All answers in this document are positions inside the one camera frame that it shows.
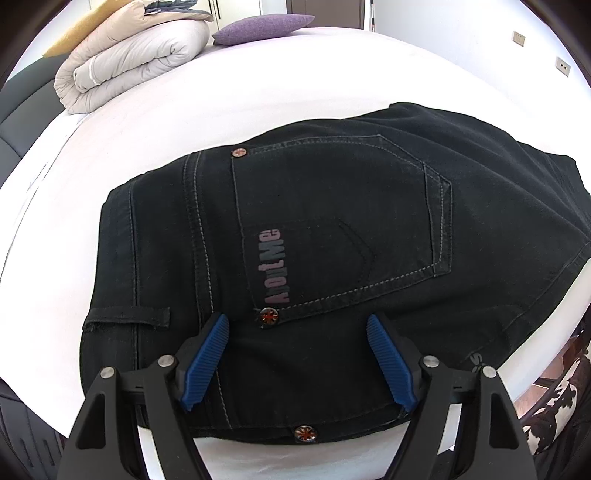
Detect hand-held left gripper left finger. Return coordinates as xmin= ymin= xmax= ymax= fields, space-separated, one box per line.
xmin=55 ymin=313 xmax=232 ymax=480

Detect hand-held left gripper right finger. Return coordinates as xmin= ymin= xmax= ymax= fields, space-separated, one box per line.
xmin=366 ymin=313 xmax=539 ymax=480

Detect yellow pillow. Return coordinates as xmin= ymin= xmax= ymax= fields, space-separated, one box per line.
xmin=44 ymin=0 xmax=134 ymax=58

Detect bed with white sheet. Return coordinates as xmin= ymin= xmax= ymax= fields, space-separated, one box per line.
xmin=0 ymin=21 xmax=591 ymax=480

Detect white wardrobe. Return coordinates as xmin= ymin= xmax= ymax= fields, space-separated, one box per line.
xmin=194 ymin=0 xmax=288 ymax=35

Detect purple pillow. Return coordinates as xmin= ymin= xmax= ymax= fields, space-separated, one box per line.
xmin=213 ymin=14 xmax=315 ymax=46

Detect black denim pants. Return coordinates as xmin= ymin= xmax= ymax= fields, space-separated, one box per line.
xmin=79 ymin=102 xmax=591 ymax=445

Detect dark grey padded headboard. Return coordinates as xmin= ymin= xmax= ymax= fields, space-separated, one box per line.
xmin=0 ymin=58 xmax=70 ymax=185

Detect brown door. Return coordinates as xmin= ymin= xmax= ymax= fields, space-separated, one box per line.
xmin=286 ymin=0 xmax=370 ymax=31

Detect folded grey blanket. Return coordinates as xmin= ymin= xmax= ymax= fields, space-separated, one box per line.
xmin=143 ymin=0 xmax=214 ymax=23

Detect folded beige duvet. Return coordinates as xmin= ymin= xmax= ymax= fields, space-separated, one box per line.
xmin=54 ymin=0 xmax=213 ymax=114

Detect black white patterned cloth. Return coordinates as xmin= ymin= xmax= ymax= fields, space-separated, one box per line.
xmin=517 ymin=332 xmax=591 ymax=457

